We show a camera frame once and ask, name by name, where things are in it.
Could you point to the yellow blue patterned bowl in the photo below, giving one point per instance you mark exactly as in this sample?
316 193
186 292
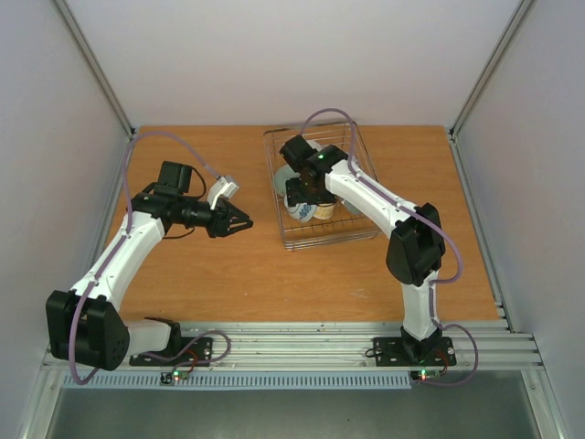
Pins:
324 211

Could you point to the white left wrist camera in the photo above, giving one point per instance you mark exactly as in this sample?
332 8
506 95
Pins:
224 187

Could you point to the grey slotted cable duct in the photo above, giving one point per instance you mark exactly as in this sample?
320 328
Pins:
256 380

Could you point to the right controller board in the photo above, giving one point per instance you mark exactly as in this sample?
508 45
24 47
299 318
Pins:
427 374

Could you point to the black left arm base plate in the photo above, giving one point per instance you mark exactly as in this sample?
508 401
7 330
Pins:
200 350

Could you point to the controller board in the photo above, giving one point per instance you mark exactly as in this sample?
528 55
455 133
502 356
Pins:
173 377
427 374

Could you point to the left controller board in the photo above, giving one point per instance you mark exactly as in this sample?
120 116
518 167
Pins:
173 377

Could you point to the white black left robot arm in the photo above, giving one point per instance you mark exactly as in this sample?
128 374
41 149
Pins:
84 324

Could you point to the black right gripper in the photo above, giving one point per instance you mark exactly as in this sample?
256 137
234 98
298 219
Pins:
293 193

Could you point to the grey speckled bowl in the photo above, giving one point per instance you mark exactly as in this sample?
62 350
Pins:
350 208

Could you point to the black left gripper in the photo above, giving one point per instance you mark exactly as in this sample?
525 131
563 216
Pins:
228 214

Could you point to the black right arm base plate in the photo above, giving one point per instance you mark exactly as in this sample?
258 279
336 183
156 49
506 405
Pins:
389 352

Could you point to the pale green bowl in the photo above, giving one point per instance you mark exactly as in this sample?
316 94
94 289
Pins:
316 146

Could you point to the blue floral white bowl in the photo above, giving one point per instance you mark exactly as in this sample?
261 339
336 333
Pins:
302 212

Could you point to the metal wire dish rack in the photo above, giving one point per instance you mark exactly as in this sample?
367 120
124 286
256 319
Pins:
342 226

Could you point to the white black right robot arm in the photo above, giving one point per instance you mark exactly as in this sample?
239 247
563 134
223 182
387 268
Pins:
415 245

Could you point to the green ring patterned bowl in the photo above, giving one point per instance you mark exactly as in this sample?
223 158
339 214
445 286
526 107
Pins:
281 176

